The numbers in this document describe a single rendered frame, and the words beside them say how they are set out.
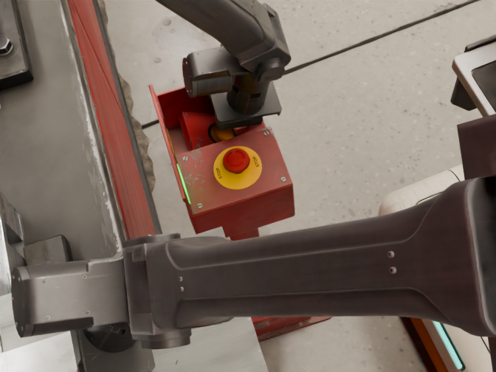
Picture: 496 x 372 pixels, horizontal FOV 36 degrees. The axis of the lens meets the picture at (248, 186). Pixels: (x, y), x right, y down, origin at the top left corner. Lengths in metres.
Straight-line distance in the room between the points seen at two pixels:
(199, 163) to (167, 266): 0.63
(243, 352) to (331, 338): 1.04
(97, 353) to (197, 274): 0.26
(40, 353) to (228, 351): 0.20
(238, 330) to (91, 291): 0.25
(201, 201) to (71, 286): 0.53
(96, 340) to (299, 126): 1.42
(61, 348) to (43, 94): 0.44
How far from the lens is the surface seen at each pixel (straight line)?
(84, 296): 0.62
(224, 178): 1.14
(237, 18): 0.93
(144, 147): 2.10
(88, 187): 1.07
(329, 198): 1.98
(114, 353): 0.74
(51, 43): 1.21
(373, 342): 1.86
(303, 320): 1.85
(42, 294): 0.62
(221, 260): 0.47
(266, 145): 1.16
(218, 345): 0.83
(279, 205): 1.18
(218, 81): 1.07
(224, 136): 1.23
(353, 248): 0.36
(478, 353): 1.59
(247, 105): 1.14
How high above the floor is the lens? 1.79
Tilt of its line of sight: 64 degrees down
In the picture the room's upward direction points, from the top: 11 degrees counter-clockwise
